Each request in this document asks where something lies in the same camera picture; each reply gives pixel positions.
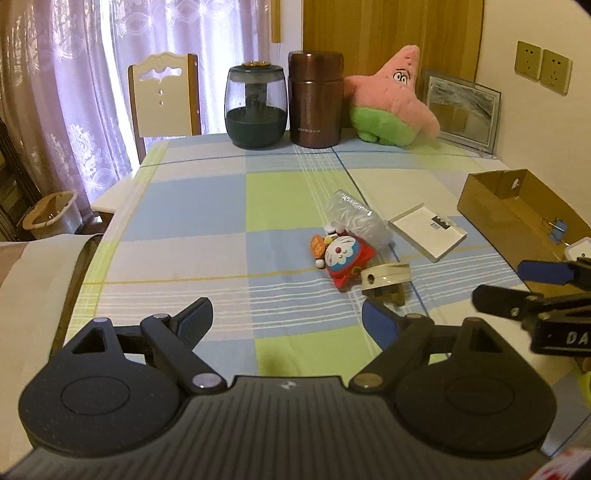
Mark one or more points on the flat white box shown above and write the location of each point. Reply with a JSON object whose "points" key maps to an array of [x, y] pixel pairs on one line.
{"points": [[425, 233]]}

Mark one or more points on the pink starfish plush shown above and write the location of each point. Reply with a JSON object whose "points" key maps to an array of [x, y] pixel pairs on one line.
{"points": [[388, 106]]}

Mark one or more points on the blue binder clip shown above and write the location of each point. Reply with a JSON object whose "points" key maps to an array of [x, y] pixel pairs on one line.
{"points": [[557, 229]]}

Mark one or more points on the red white printed object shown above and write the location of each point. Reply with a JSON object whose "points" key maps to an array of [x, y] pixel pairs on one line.
{"points": [[565, 466]]}

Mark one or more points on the red Doraemon toy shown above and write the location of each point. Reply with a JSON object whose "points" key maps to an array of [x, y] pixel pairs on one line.
{"points": [[341, 256]]}

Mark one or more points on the purple lace curtain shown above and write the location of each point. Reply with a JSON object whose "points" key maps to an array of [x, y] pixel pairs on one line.
{"points": [[69, 92]]}

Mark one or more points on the beige wall socket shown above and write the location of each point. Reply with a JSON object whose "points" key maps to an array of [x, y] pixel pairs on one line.
{"points": [[528, 60], [555, 70]]}

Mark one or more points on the white plug adapter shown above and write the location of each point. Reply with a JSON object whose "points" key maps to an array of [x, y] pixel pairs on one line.
{"points": [[385, 276]]}

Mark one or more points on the wooden wall panel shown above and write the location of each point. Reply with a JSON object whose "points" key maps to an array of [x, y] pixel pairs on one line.
{"points": [[369, 27]]}

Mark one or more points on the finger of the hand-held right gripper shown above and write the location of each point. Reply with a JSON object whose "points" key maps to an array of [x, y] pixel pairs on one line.
{"points": [[545, 271], [498, 300]]}

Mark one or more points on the white square night light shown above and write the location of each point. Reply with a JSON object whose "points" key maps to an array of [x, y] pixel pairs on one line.
{"points": [[579, 248]]}

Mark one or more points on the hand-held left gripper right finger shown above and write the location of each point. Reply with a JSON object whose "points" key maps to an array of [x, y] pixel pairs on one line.
{"points": [[376, 323]]}

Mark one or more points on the clear plastic bag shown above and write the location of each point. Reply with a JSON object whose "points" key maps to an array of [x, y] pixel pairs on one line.
{"points": [[358, 217]]}

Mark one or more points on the beige plastic basket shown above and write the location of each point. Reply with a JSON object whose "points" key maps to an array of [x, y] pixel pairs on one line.
{"points": [[51, 217]]}

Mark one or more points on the brown cardboard box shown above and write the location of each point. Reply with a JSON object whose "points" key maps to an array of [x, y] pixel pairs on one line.
{"points": [[503, 207]]}

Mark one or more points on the wooden wall strip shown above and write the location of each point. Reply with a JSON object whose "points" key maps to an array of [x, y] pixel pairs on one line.
{"points": [[276, 21]]}

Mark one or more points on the cream wooden chair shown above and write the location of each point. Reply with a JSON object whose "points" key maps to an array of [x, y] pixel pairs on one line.
{"points": [[164, 106]]}

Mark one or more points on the dark green glass jar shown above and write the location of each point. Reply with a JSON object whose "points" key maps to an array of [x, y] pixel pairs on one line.
{"points": [[256, 122]]}

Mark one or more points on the glass picture frame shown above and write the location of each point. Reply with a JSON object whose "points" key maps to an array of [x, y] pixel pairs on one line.
{"points": [[466, 110]]}

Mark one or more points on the brown metal canister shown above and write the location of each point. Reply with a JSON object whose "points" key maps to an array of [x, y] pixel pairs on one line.
{"points": [[316, 101]]}

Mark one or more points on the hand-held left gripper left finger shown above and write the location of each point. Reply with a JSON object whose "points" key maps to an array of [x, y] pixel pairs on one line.
{"points": [[196, 318]]}

